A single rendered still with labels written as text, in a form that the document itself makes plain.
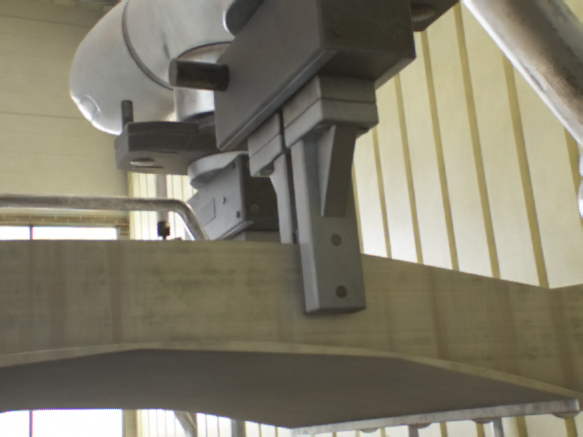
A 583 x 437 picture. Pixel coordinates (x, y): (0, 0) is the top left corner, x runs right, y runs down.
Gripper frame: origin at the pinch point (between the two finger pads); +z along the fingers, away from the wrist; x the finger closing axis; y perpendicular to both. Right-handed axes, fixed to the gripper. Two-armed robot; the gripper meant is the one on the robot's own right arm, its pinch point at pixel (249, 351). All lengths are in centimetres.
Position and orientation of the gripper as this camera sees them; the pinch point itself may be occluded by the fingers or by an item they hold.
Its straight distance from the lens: 65.6
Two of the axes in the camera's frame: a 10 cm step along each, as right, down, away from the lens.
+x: -4.1, 2.7, 8.7
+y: 9.1, 0.3, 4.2
